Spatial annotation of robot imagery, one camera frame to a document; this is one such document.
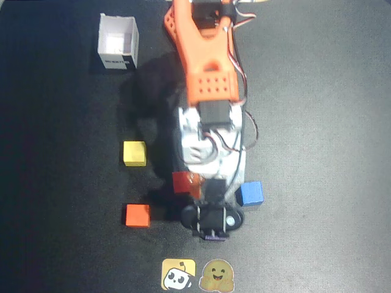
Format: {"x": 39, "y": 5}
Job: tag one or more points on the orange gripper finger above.
{"x": 195, "y": 186}

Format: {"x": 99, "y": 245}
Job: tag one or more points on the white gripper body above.
{"x": 215, "y": 187}

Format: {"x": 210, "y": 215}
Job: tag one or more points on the purple cube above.
{"x": 215, "y": 239}

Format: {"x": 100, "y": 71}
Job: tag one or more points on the orange and white robot arm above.
{"x": 204, "y": 52}

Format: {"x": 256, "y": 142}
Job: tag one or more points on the red cube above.
{"x": 181, "y": 182}

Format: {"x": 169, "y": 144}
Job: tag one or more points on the blue cube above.
{"x": 251, "y": 193}

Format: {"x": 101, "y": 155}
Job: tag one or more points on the yellow cube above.
{"x": 134, "y": 152}

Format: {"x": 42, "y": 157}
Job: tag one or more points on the orange cube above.
{"x": 137, "y": 215}

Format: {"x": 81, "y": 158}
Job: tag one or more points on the black wrist webcam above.
{"x": 212, "y": 218}

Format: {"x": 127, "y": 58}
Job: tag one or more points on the yellow robot logo sticker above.
{"x": 178, "y": 274}

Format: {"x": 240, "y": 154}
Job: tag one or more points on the hugging face emoji sticker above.
{"x": 217, "y": 274}

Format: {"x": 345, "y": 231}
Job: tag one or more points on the white open cardboard box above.
{"x": 117, "y": 36}

